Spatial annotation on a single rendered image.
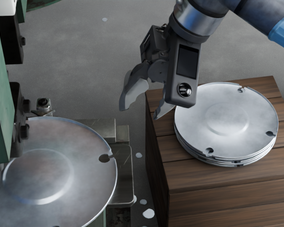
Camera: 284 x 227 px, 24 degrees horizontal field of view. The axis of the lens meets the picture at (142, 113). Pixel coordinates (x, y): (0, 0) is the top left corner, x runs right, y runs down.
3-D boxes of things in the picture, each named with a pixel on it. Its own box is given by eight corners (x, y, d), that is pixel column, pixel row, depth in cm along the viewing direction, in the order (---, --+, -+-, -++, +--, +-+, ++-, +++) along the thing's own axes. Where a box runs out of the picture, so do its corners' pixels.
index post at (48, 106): (54, 126, 140) (49, 94, 133) (53, 137, 138) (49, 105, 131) (41, 127, 139) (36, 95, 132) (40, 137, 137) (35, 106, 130)
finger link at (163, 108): (167, 101, 122) (177, 64, 115) (170, 124, 118) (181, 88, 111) (150, 100, 121) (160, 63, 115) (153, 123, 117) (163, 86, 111)
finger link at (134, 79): (139, 93, 114) (172, 62, 109) (139, 100, 112) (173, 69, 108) (117, 81, 111) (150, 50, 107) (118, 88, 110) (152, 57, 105)
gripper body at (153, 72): (175, 60, 117) (208, 9, 109) (181, 94, 111) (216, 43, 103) (136, 48, 114) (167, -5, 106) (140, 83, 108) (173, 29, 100)
